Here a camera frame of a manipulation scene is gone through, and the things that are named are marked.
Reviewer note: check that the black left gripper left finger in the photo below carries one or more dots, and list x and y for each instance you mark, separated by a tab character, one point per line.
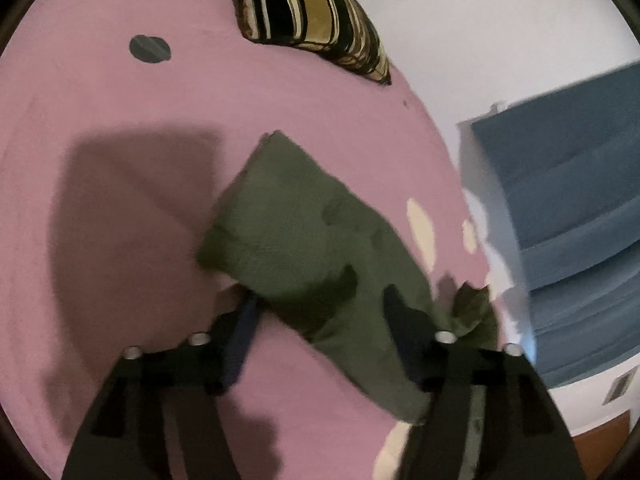
123	434

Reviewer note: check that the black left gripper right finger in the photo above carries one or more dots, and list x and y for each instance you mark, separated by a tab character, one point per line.
490	416

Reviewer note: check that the olive green small garment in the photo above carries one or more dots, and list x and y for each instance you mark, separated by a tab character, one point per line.
335	271

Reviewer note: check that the brown wooden furniture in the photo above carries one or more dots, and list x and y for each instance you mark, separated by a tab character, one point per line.
597	447

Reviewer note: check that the blue curtain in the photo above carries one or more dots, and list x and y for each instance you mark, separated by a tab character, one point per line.
568	165

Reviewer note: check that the pink polka dot bedsheet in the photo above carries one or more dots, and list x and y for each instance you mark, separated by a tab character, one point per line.
122	121

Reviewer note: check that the black gold striped pillow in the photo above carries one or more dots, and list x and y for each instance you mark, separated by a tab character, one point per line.
337	30

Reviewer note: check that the wall power socket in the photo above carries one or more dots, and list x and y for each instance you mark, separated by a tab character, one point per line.
620	386

